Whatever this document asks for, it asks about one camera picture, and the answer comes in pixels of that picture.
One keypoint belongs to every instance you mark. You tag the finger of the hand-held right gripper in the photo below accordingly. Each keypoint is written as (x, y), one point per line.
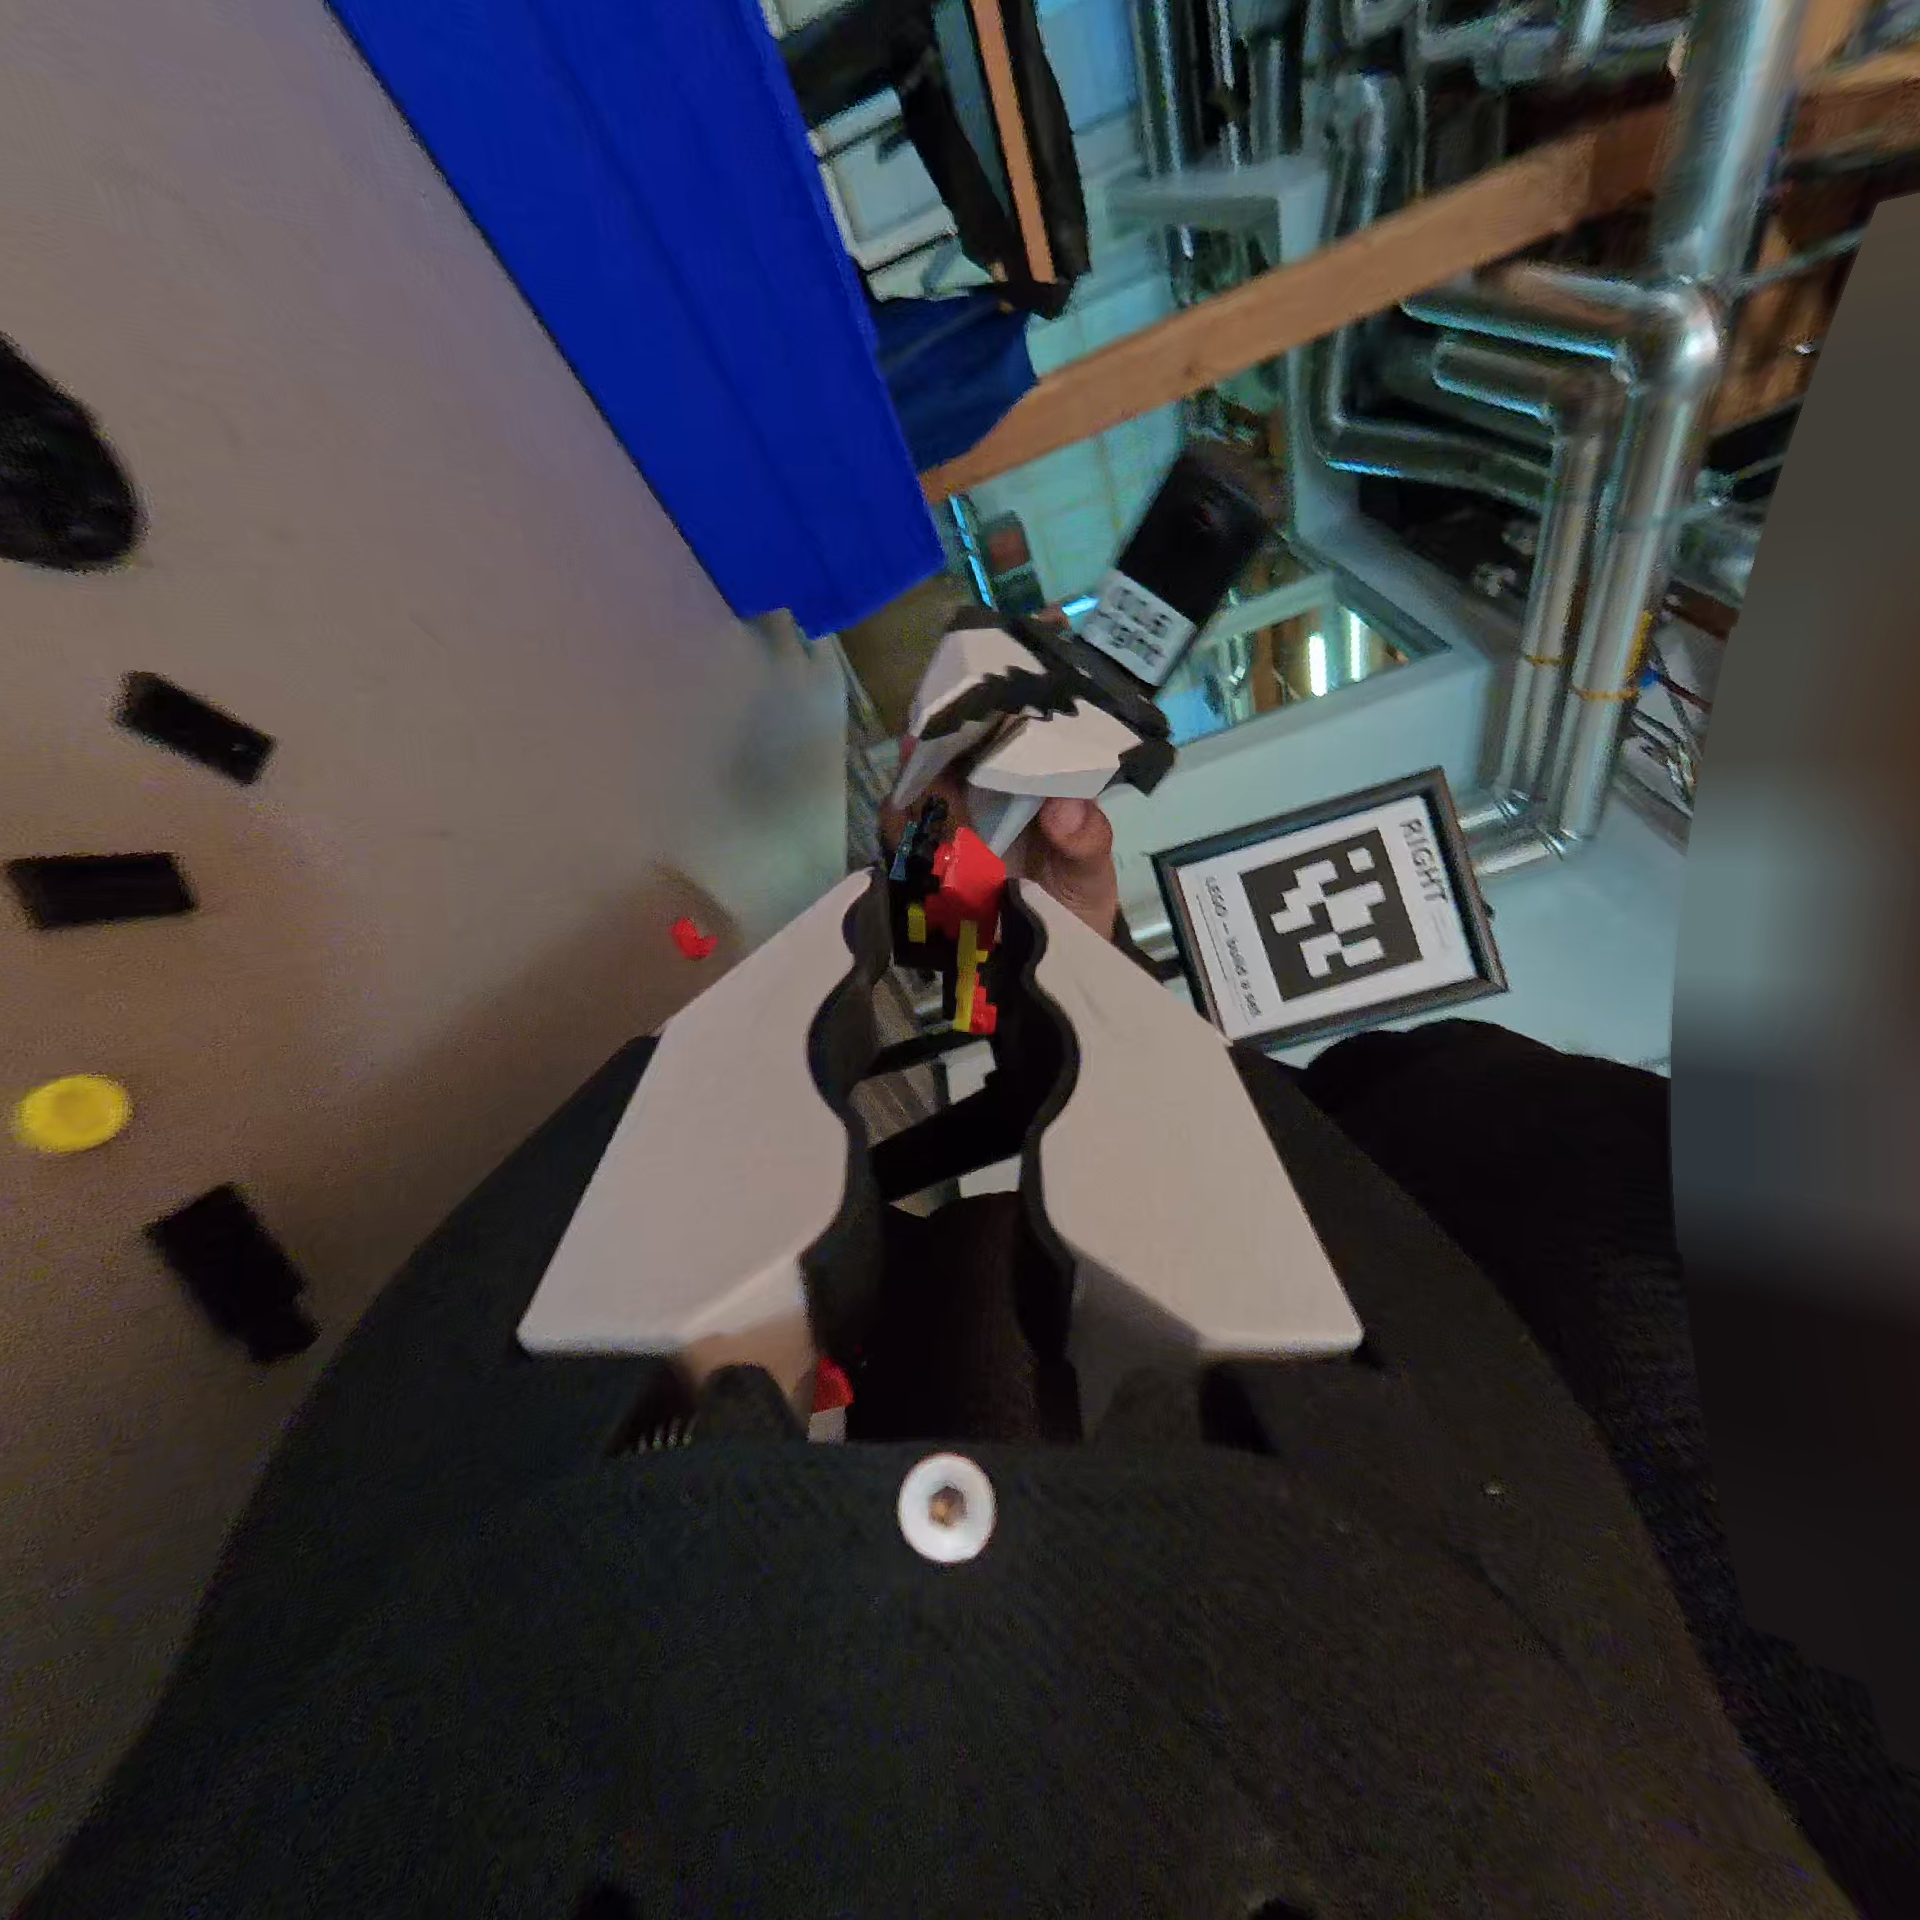
(1058, 750)
(968, 676)

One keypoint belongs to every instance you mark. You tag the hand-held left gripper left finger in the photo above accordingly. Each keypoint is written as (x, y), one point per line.
(692, 1184)

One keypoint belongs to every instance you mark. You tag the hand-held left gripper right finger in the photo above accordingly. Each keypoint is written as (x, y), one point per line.
(1185, 1200)

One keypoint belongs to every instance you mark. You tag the small lego assembly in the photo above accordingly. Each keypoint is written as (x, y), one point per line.
(961, 885)

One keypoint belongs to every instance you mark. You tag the scattered lego pieces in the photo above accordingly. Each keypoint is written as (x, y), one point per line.
(197, 727)

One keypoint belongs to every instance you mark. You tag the person's right hand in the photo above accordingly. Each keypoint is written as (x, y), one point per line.
(1085, 863)

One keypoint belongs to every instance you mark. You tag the blue plastic box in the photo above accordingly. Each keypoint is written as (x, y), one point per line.
(954, 376)

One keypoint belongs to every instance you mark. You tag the wooden beam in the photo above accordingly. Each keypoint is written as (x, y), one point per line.
(1352, 278)

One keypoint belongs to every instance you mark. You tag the black framed marker sign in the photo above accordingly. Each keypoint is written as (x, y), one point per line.
(1329, 907)

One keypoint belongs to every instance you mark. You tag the person's black sweater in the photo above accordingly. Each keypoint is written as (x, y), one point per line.
(1501, 1184)

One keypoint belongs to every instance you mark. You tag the black wood-edged panel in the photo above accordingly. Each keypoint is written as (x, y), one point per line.
(1021, 150)

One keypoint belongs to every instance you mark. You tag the blue cloth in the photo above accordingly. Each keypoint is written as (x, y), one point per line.
(645, 255)

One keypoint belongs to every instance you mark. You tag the silver metal duct pipes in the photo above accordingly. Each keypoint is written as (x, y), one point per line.
(1613, 450)

